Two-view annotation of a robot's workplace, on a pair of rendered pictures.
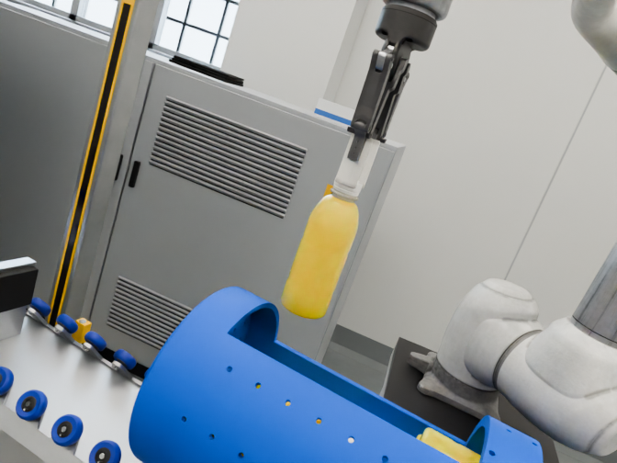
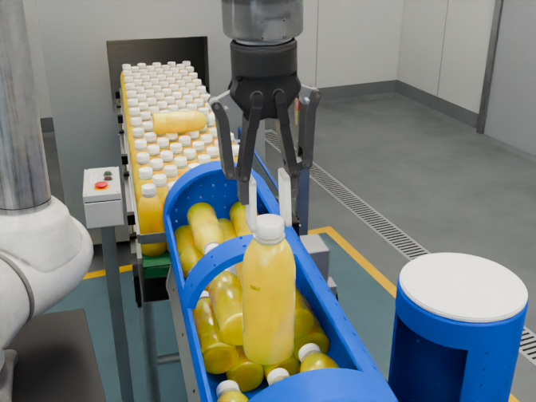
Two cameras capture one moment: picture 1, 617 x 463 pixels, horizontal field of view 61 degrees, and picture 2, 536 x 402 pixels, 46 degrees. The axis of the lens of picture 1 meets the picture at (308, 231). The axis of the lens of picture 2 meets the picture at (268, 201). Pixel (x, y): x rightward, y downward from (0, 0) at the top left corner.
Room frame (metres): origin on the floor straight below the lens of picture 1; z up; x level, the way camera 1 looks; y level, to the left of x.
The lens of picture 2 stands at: (1.11, 0.58, 1.81)
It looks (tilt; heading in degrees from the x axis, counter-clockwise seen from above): 25 degrees down; 238
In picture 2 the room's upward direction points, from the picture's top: straight up
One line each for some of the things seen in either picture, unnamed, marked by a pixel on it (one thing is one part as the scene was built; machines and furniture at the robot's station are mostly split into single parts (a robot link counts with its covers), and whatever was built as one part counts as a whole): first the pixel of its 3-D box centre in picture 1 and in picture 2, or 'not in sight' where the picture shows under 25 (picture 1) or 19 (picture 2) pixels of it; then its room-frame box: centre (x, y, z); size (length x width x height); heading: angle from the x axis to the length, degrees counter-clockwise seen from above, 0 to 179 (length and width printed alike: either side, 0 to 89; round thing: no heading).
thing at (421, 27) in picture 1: (398, 48); (264, 77); (0.73, -0.03, 1.63); 0.08 x 0.07 x 0.09; 163
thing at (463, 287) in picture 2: not in sight; (462, 285); (0.09, -0.22, 1.03); 0.28 x 0.28 x 0.01
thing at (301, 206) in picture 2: not in sight; (300, 283); (-0.05, -1.04, 0.55); 0.04 x 0.04 x 1.10; 72
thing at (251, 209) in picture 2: (362, 162); (250, 202); (0.74, -0.04, 1.47); 0.03 x 0.01 x 0.07; 73
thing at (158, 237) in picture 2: not in sight; (211, 231); (0.39, -0.86, 0.96); 0.40 x 0.01 x 0.03; 162
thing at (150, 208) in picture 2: not in sight; (151, 222); (0.53, -0.95, 0.99); 0.07 x 0.07 x 0.19
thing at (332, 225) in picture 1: (323, 251); (268, 293); (0.72, -0.03, 1.33); 0.07 x 0.07 x 0.19
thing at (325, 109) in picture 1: (343, 116); not in sight; (2.30, 0.02, 1.48); 0.24 x 0.12 x 0.08; 88
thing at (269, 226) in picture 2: (347, 186); (269, 227); (0.72, -0.03, 1.43); 0.04 x 0.04 x 0.02
